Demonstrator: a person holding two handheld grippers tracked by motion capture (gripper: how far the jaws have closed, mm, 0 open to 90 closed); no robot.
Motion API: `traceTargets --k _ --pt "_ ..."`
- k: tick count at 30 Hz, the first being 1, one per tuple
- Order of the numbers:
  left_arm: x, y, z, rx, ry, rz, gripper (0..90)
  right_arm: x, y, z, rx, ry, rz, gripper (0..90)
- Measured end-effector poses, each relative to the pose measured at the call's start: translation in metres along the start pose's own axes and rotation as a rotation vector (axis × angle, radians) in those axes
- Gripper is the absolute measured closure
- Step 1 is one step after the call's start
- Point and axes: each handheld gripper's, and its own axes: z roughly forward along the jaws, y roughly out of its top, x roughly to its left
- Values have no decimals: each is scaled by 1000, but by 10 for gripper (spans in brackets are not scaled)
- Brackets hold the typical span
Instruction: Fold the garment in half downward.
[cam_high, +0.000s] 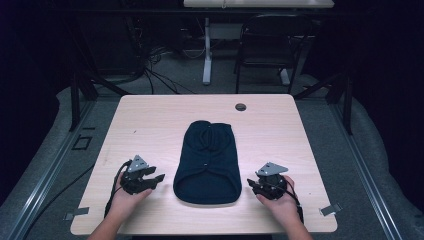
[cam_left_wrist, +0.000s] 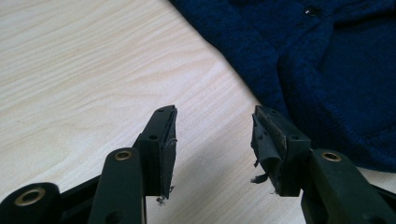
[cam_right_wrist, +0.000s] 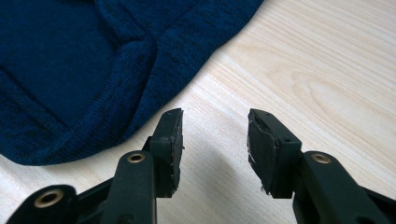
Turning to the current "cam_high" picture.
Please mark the person's right hand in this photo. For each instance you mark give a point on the person's right hand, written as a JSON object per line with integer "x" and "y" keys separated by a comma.
{"x": 283, "y": 208}

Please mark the dark blue knit garment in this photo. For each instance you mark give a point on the dark blue knit garment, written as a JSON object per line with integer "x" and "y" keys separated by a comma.
{"x": 207, "y": 166}

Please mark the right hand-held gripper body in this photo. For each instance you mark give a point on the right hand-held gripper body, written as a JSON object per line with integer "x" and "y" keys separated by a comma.
{"x": 272, "y": 183}

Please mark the person's left hand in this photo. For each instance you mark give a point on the person's left hand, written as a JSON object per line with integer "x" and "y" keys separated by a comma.
{"x": 128, "y": 200}

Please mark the grey metal table bracket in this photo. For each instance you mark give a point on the grey metal table bracket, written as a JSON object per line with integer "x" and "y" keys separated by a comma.
{"x": 78, "y": 212}
{"x": 330, "y": 209}

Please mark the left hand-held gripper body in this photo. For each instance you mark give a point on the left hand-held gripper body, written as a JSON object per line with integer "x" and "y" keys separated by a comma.
{"x": 133, "y": 182}

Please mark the black metal stand frame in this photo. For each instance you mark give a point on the black metal stand frame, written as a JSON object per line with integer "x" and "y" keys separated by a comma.
{"x": 347, "y": 103}

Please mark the black folding chair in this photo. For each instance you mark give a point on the black folding chair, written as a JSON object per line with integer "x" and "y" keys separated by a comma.
{"x": 271, "y": 40}

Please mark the grey metal floor rail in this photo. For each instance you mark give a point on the grey metal floor rail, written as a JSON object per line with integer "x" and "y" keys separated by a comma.
{"x": 50, "y": 173}
{"x": 366, "y": 173}

